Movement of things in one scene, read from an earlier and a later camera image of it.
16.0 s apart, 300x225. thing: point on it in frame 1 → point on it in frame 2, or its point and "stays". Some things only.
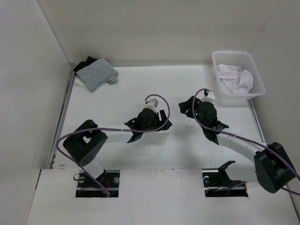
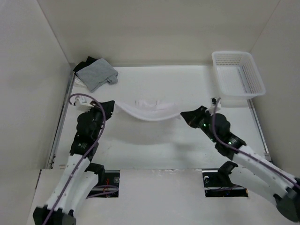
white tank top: x=239 y=82 → x=150 y=110
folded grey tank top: x=96 y=75 stays
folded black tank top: x=89 y=60 stays
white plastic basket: x=236 y=76 stays
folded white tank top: x=78 y=83 stays
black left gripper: x=159 y=123 → x=108 y=106
